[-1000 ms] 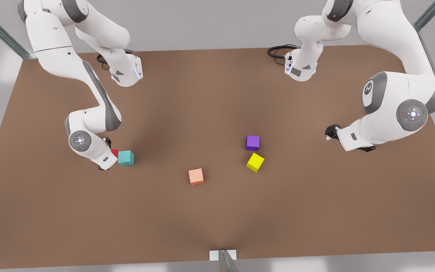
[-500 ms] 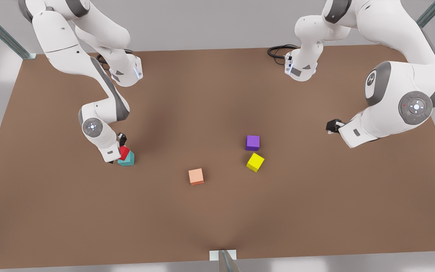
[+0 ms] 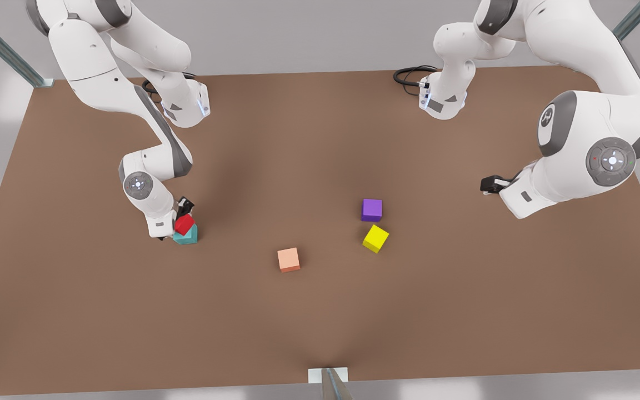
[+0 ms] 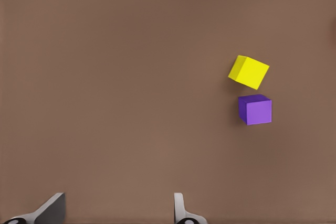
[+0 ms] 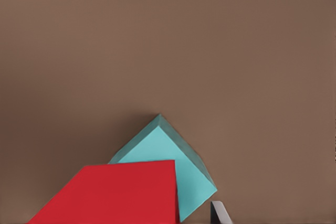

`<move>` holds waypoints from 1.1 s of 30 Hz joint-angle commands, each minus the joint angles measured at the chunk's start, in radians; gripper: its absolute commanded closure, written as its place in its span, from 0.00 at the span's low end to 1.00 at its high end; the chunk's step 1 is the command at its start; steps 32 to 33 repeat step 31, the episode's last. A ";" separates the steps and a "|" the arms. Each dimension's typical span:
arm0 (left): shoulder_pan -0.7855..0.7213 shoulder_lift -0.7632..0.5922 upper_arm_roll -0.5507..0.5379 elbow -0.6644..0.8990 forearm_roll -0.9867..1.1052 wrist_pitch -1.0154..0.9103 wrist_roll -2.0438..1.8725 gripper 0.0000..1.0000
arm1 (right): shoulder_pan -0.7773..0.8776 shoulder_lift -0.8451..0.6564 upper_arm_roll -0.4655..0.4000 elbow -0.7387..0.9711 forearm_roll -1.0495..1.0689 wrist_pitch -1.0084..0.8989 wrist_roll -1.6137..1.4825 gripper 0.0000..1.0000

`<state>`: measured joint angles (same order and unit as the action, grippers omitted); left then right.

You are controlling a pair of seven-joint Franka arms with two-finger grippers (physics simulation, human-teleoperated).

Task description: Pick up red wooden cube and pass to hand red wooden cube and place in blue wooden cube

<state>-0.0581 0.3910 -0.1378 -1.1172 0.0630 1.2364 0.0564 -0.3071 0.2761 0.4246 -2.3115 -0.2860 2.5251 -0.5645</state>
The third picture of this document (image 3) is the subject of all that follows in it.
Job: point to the silver frame post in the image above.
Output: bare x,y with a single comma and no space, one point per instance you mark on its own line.
331,384
635,18
3,50

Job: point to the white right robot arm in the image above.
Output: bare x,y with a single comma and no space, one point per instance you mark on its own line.
103,83

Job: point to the orange wooden cube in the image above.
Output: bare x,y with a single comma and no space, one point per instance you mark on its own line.
288,259

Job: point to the teal wooden cube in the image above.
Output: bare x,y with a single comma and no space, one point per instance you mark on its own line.
186,236

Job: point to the yellow wooden cube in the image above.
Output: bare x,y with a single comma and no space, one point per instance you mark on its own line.
375,238

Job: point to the purple wooden cube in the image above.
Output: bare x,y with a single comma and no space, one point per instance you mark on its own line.
371,210

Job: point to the red wooden cube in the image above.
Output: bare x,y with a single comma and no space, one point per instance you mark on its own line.
184,224

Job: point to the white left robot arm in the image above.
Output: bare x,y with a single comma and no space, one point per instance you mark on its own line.
592,128

